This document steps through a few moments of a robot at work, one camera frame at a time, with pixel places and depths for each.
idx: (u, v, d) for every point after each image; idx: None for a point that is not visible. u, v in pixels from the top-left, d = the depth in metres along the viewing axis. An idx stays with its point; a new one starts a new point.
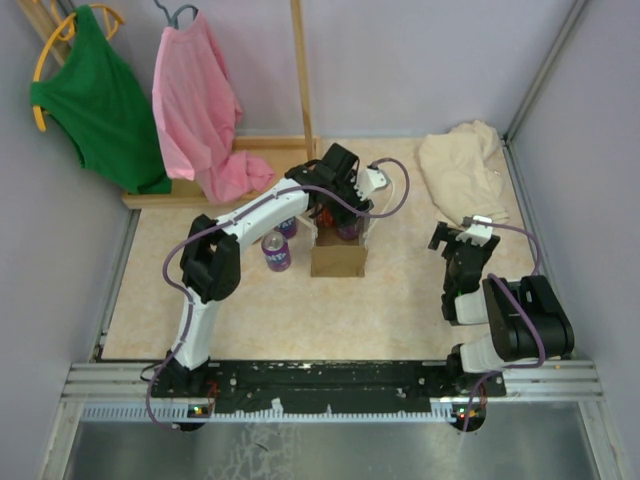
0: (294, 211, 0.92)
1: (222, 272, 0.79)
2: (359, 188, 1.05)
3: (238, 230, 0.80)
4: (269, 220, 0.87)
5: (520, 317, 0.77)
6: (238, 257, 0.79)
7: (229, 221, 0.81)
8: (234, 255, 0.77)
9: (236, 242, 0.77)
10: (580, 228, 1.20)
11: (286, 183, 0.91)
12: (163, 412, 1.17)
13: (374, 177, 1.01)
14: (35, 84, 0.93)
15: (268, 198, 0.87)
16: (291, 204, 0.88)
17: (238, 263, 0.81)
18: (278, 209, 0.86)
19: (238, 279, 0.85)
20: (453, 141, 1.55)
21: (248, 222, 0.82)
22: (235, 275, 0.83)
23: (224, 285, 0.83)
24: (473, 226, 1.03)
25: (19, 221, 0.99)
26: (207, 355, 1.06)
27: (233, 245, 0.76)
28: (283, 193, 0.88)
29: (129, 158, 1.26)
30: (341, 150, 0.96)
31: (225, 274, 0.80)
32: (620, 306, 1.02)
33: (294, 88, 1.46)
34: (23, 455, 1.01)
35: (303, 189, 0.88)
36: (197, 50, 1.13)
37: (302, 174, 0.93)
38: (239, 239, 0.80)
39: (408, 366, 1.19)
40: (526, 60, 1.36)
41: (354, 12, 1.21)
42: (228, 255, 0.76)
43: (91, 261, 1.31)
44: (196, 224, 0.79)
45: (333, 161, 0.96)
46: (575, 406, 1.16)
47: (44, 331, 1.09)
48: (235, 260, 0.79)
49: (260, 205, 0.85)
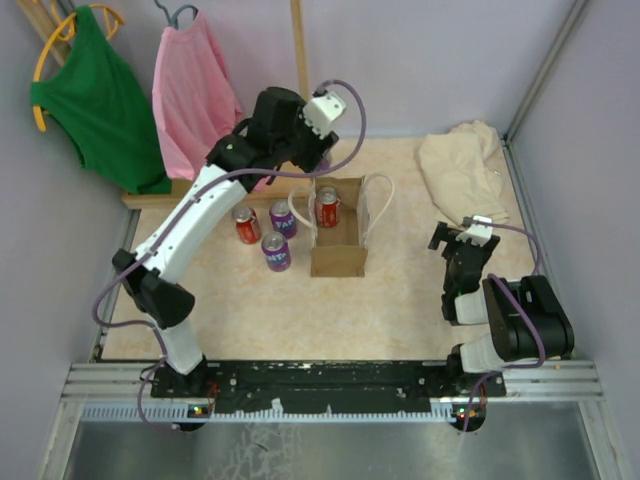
0: (236, 198, 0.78)
1: (160, 304, 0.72)
2: (313, 124, 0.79)
3: (159, 261, 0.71)
4: (199, 228, 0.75)
5: (520, 317, 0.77)
6: (172, 287, 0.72)
7: (148, 253, 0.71)
8: (163, 287, 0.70)
9: (159, 279, 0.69)
10: (580, 228, 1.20)
11: (209, 173, 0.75)
12: (162, 412, 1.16)
13: (322, 103, 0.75)
14: (35, 84, 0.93)
15: (188, 204, 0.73)
16: (219, 201, 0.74)
17: (178, 289, 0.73)
18: (202, 216, 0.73)
19: (190, 298, 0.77)
20: (453, 141, 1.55)
21: (169, 247, 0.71)
22: (183, 296, 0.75)
23: (175, 310, 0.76)
24: (473, 226, 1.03)
25: (19, 220, 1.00)
26: (200, 356, 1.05)
27: (156, 282, 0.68)
28: (205, 192, 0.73)
29: (129, 158, 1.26)
30: (271, 103, 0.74)
31: (166, 306, 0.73)
32: (620, 306, 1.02)
33: (294, 87, 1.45)
34: (23, 454, 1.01)
35: (229, 178, 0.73)
36: (197, 50, 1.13)
37: (227, 149, 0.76)
38: (163, 271, 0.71)
39: (408, 366, 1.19)
40: (525, 60, 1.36)
41: (353, 12, 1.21)
42: (155, 292, 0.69)
43: (91, 261, 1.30)
44: (116, 260, 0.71)
45: (264, 118, 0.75)
46: (575, 406, 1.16)
47: (44, 330, 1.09)
48: (169, 291, 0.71)
49: (180, 219, 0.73)
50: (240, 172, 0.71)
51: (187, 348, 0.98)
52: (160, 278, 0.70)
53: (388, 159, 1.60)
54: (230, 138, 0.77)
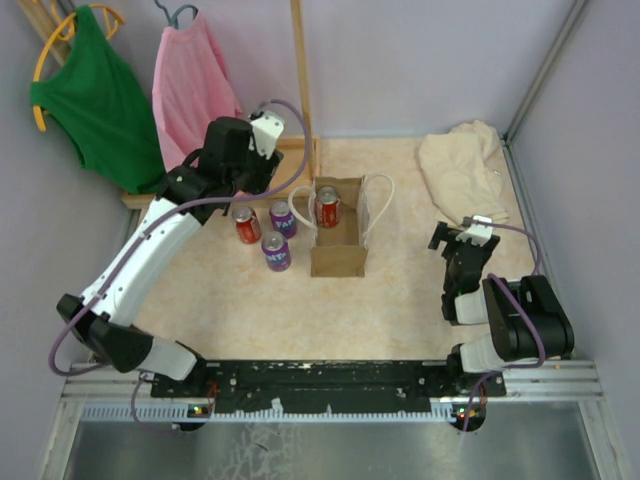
0: (188, 232, 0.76)
1: (113, 350, 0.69)
2: (257, 145, 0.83)
3: (108, 304, 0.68)
4: (150, 266, 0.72)
5: (521, 317, 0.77)
6: (126, 329, 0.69)
7: (96, 297, 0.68)
8: (115, 333, 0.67)
9: (110, 324, 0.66)
10: (580, 228, 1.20)
11: (160, 208, 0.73)
12: (163, 412, 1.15)
13: (263, 124, 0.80)
14: (35, 84, 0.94)
15: (137, 242, 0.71)
16: (170, 236, 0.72)
17: (131, 331, 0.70)
18: (153, 253, 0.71)
19: (142, 336, 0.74)
20: (453, 141, 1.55)
21: (119, 288, 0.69)
22: (139, 338, 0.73)
23: (131, 353, 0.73)
24: (473, 226, 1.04)
25: (19, 221, 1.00)
26: (193, 359, 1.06)
27: (106, 327, 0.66)
28: (154, 228, 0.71)
29: (130, 158, 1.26)
30: (222, 133, 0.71)
31: (120, 349, 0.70)
32: (620, 306, 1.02)
33: (294, 87, 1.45)
34: (23, 454, 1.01)
35: (179, 211, 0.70)
36: (197, 50, 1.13)
37: (178, 181, 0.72)
38: (113, 314, 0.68)
39: (408, 366, 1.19)
40: (525, 60, 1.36)
41: (352, 12, 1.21)
42: (106, 338, 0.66)
43: (91, 262, 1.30)
44: (61, 309, 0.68)
45: (216, 149, 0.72)
46: (575, 406, 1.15)
47: (44, 331, 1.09)
48: (122, 335, 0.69)
49: (130, 258, 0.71)
50: (193, 204, 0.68)
51: (178, 357, 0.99)
52: (111, 322, 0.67)
53: (388, 159, 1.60)
54: (180, 170, 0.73)
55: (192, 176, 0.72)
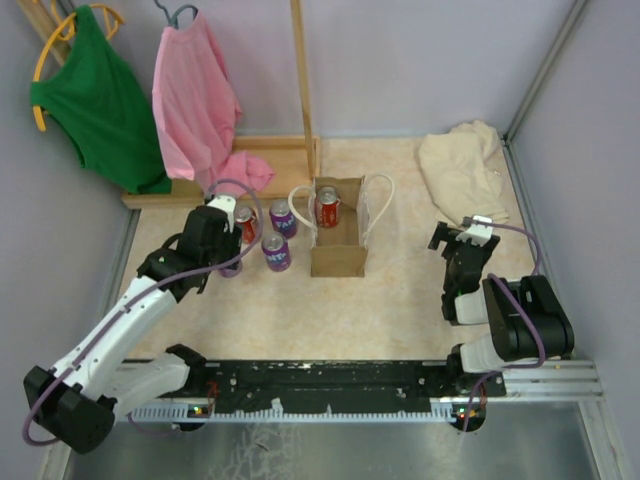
0: (163, 308, 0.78)
1: (79, 426, 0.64)
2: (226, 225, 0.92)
3: (82, 376, 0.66)
4: (127, 339, 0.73)
5: (520, 317, 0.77)
6: (95, 403, 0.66)
7: (69, 369, 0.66)
8: (86, 405, 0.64)
9: (81, 395, 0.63)
10: (580, 228, 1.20)
11: (139, 284, 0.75)
12: (162, 412, 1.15)
13: (220, 202, 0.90)
14: (35, 84, 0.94)
15: (117, 314, 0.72)
16: (149, 309, 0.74)
17: (98, 408, 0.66)
18: (133, 325, 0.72)
19: (109, 417, 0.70)
20: (453, 141, 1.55)
21: (94, 359, 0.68)
22: (105, 414, 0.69)
23: (93, 432, 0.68)
24: (473, 226, 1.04)
25: (19, 220, 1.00)
26: (184, 366, 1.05)
27: (78, 399, 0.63)
28: (135, 301, 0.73)
29: (129, 159, 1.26)
30: (201, 220, 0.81)
31: (83, 427, 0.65)
32: (620, 306, 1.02)
33: (294, 87, 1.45)
34: (21, 454, 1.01)
35: (160, 286, 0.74)
36: (197, 50, 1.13)
37: (160, 260, 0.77)
38: (85, 386, 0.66)
39: (408, 366, 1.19)
40: (525, 60, 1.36)
41: (353, 11, 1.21)
42: (74, 412, 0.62)
43: (92, 262, 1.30)
44: (28, 382, 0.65)
45: (196, 232, 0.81)
46: (575, 406, 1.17)
47: (44, 330, 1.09)
48: (89, 410, 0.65)
49: (107, 331, 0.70)
50: (175, 277, 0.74)
51: (165, 377, 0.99)
52: (83, 393, 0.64)
53: (388, 159, 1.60)
54: (161, 251, 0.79)
55: (173, 257, 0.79)
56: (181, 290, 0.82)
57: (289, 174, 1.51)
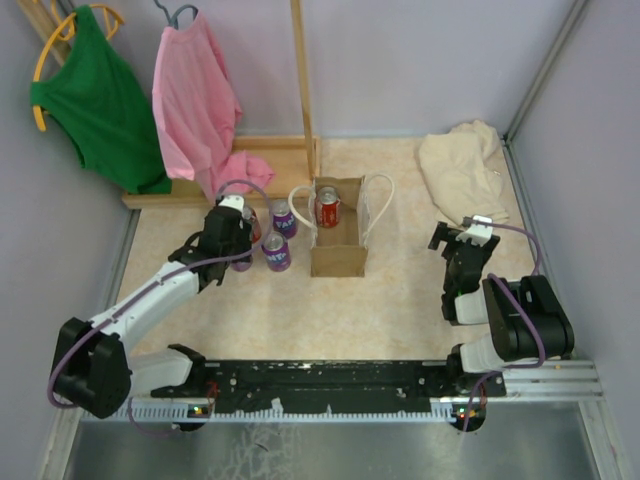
0: (187, 292, 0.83)
1: (107, 380, 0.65)
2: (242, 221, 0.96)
3: (119, 328, 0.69)
4: (156, 311, 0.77)
5: (521, 316, 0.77)
6: (123, 360, 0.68)
7: (108, 320, 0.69)
8: (119, 356, 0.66)
9: (118, 342, 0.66)
10: (580, 228, 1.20)
11: (170, 265, 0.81)
12: (163, 412, 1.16)
13: (231, 203, 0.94)
14: (36, 84, 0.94)
15: (152, 285, 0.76)
16: (180, 286, 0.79)
17: (123, 368, 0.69)
18: (165, 296, 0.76)
19: (127, 384, 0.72)
20: (453, 141, 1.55)
21: (131, 316, 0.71)
22: (126, 380, 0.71)
23: (112, 394, 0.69)
24: (473, 226, 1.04)
25: (19, 219, 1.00)
26: (188, 360, 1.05)
27: (115, 346, 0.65)
28: (169, 277, 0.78)
29: (130, 158, 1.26)
30: (219, 218, 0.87)
31: (109, 384, 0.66)
32: (620, 306, 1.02)
33: (294, 87, 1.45)
34: (22, 453, 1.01)
35: (191, 268, 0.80)
36: (197, 50, 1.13)
37: (187, 253, 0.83)
38: (122, 337, 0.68)
39: (408, 366, 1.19)
40: (525, 61, 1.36)
41: (353, 12, 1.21)
42: (110, 359, 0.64)
43: (92, 261, 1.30)
44: (64, 332, 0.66)
45: (215, 230, 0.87)
46: (575, 406, 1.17)
47: (45, 331, 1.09)
48: (119, 365, 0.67)
49: (142, 296, 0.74)
50: (205, 262, 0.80)
51: (170, 368, 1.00)
52: (119, 343, 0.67)
53: (387, 160, 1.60)
54: (187, 246, 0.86)
55: (198, 251, 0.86)
56: (205, 281, 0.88)
57: (290, 174, 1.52)
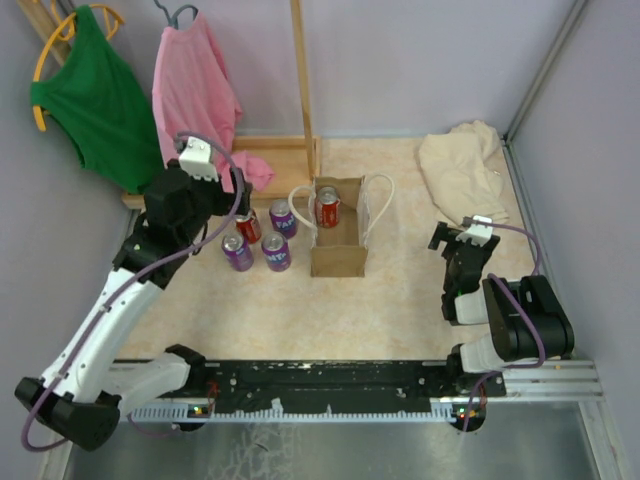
0: (148, 297, 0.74)
1: (79, 432, 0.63)
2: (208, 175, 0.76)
3: (71, 384, 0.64)
4: (113, 337, 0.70)
5: (520, 317, 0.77)
6: (89, 407, 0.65)
7: (57, 379, 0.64)
8: (78, 414, 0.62)
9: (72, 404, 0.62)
10: (580, 228, 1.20)
11: (116, 278, 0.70)
12: (162, 412, 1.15)
13: (190, 157, 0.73)
14: (35, 84, 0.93)
15: (96, 316, 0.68)
16: (131, 304, 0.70)
17: (97, 408, 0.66)
18: (116, 323, 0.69)
19: (110, 412, 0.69)
20: (453, 141, 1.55)
21: (81, 366, 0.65)
22: (107, 411, 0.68)
23: (99, 430, 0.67)
24: (473, 226, 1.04)
25: (19, 219, 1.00)
26: (187, 365, 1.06)
27: (69, 409, 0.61)
28: (114, 300, 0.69)
29: (129, 158, 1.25)
30: (156, 200, 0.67)
31: (82, 432, 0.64)
32: (620, 306, 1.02)
33: (294, 87, 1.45)
34: (22, 454, 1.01)
35: (138, 278, 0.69)
36: (197, 50, 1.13)
37: (134, 251, 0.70)
38: (77, 394, 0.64)
39: (408, 366, 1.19)
40: (525, 61, 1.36)
41: (354, 12, 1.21)
42: (69, 420, 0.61)
43: (91, 261, 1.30)
44: (18, 395, 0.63)
45: (158, 214, 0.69)
46: (575, 407, 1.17)
47: (44, 331, 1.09)
48: (89, 412, 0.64)
49: (90, 334, 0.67)
50: (149, 269, 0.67)
51: (169, 372, 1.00)
52: (75, 403, 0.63)
53: (387, 160, 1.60)
54: (132, 239, 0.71)
55: (148, 242, 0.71)
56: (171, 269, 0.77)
57: (290, 174, 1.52)
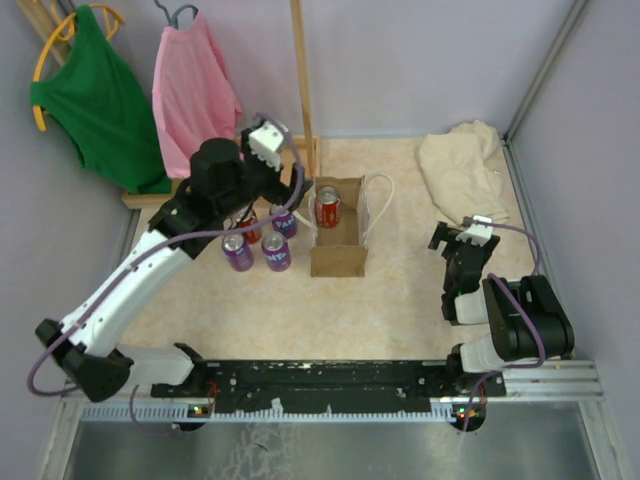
0: (177, 264, 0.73)
1: (89, 382, 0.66)
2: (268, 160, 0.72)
3: (86, 335, 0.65)
4: (135, 297, 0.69)
5: (520, 317, 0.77)
6: (101, 361, 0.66)
7: (74, 327, 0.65)
8: (90, 365, 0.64)
9: (83, 356, 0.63)
10: (580, 228, 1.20)
11: (148, 239, 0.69)
12: (163, 412, 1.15)
13: (259, 137, 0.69)
14: (35, 84, 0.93)
15: (123, 273, 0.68)
16: (158, 269, 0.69)
17: (108, 362, 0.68)
18: (140, 284, 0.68)
19: (122, 369, 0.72)
20: (453, 141, 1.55)
21: (98, 319, 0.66)
22: (118, 368, 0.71)
23: (107, 383, 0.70)
24: (473, 225, 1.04)
25: (19, 219, 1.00)
26: (190, 362, 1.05)
27: (81, 360, 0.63)
28: (142, 261, 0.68)
29: (129, 158, 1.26)
30: (201, 168, 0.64)
31: (92, 384, 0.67)
32: (621, 306, 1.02)
33: (294, 87, 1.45)
34: (22, 453, 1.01)
35: (169, 244, 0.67)
36: (197, 50, 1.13)
37: (171, 215, 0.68)
38: (89, 346, 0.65)
39: (408, 366, 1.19)
40: (525, 61, 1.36)
41: (353, 12, 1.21)
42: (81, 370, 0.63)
43: (92, 261, 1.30)
44: (38, 335, 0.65)
45: (202, 182, 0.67)
46: (575, 407, 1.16)
47: None
48: (99, 365, 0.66)
49: (113, 289, 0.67)
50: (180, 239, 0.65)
51: (172, 366, 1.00)
52: (87, 355, 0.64)
53: (387, 160, 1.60)
54: (172, 203, 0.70)
55: (186, 209, 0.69)
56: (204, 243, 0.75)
57: None
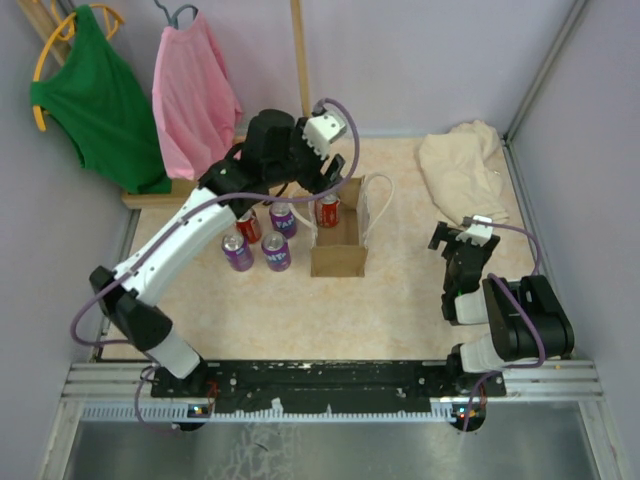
0: (224, 223, 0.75)
1: (136, 327, 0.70)
2: (317, 147, 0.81)
3: (138, 282, 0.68)
4: (184, 251, 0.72)
5: (521, 317, 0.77)
6: (148, 308, 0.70)
7: (128, 273, 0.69)
8: (140, 310, 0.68)
9: (135, 300, 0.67)
10: (580, 227, 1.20)
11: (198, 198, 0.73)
12: (163, 412, 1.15)
13: (319, 125, 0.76)
14: (35, 84, 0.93)
15: (174, 226, 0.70)
16: (207, 225, 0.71)
17: (155, 310, 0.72)
18: (189, 238, 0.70)
19: (164, 321, 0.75)
20: (453, 141, 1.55)
21: (150, 268, 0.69)
22: (161, 319, 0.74)
23: (150, 332, 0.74)
24: (473, 225, 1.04)
25: (20, 219, 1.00)
26: (197, 359, 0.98)
27: (132, 304, 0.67)
28: (193, 216, 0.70)
29: (129, 158, 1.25)
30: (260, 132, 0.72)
31: (137, 330, 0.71)
32: (621, 306, 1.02)
33: (294, 87, 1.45)
34: (23, 453, 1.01)
35: (219, 201, 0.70)
36: (197, 50, 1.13)
37: (220, 175, 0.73)
38: (141, 292, 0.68)
39: (408, 366, 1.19)
40: (525, 61, 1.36)
41: (353, 12, 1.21)
42: (131, 314, 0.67)
43: (92, 261, 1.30)
44: (92, 280, 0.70)
45: (258, 144, 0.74)
46: (575, 407, 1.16)
47: (44, 330, 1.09)
48: (147, 313, 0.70)
49: (164, 241, 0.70)
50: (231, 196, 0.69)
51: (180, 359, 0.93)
52: (138, 299, 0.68)
53: (387, 161, 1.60)
54: (221, 164, 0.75)
55: (235, 170, 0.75)
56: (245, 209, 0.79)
57: None
